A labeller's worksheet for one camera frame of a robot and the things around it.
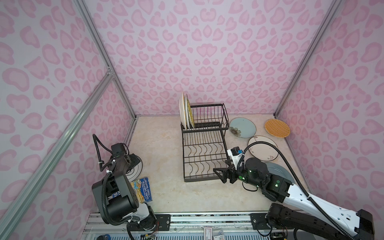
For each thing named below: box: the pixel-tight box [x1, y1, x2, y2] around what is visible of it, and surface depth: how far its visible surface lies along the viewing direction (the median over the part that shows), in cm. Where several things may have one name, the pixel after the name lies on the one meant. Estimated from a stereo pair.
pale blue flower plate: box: [229, 117, 257, 139], surface depth 113 cm
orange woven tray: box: [264, 119, 291, 138], surface depth 112 cm
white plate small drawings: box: [248, 135, 279, 161], surface depth 97 cm
